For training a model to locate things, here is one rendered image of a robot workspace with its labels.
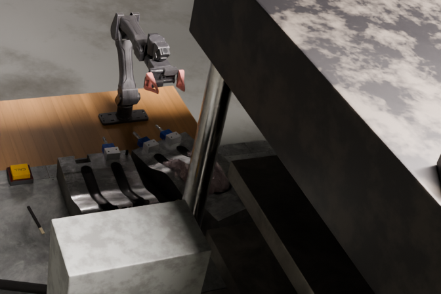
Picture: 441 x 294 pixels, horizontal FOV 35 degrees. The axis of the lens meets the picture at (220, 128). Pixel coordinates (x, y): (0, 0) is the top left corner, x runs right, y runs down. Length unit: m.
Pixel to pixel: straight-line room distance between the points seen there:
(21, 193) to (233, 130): 2.09
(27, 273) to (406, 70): 1.49
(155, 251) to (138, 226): 0.08
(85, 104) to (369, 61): 2.00
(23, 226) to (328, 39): 1.52
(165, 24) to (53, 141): 2.74
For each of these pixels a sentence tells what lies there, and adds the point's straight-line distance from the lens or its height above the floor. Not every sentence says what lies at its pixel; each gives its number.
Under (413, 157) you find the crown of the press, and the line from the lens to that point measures 0.94.
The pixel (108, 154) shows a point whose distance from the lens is 2.54.
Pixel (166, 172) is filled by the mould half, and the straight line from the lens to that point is 2.53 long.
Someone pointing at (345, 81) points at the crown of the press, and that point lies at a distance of 1.05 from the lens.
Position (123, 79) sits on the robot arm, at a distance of 2.80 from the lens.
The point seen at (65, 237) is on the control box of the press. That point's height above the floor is 1.47.
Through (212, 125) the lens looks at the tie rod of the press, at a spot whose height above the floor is 1.61.
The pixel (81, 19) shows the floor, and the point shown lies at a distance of 5.28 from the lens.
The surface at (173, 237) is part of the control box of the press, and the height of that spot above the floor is 1.47.
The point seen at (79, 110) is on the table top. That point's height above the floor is 0.80.
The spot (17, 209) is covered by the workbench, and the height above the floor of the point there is 0.80.
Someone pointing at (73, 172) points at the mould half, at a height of 0.89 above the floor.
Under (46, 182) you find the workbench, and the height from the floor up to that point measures 0.80.
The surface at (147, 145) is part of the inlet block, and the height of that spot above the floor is 0.88.
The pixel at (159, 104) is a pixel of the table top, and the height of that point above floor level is 0.80.
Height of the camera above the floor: 2.51
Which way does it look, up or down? 35 degrees down
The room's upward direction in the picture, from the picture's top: 13 degrees clockwise
